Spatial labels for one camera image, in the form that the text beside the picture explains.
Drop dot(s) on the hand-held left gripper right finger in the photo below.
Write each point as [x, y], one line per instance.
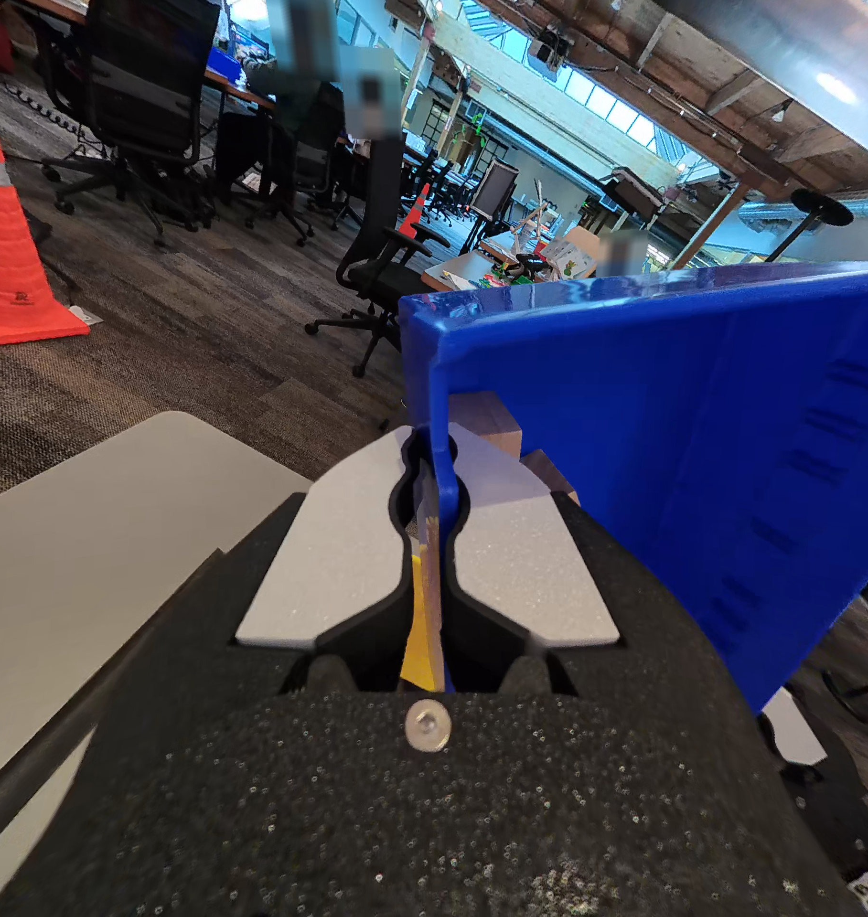
[534, 566]

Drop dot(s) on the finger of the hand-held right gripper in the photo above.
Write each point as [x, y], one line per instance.
[792, 727]

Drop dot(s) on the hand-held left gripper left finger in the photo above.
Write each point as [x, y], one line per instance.
[333, 566]

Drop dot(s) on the yellow plastic bin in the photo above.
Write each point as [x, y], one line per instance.
[419, 645]

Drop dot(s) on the pile of wooden coloured cubes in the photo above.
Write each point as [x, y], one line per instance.
[491, 423]

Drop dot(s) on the blue plastic bin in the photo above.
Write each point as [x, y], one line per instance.
[656, 430]

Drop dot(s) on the black office chair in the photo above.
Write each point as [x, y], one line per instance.
[383, 276]
[147, 71]

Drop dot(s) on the wooden office desk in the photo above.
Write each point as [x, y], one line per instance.
[462, 269]

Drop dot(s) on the wooden document holder stand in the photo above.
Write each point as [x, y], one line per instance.
[570, 254]

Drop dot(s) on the orange traffic cone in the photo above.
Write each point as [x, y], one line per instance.
[11, 272]
[412, 215]

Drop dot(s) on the silver ventilation duct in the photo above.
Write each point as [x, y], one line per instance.
[864, 209]

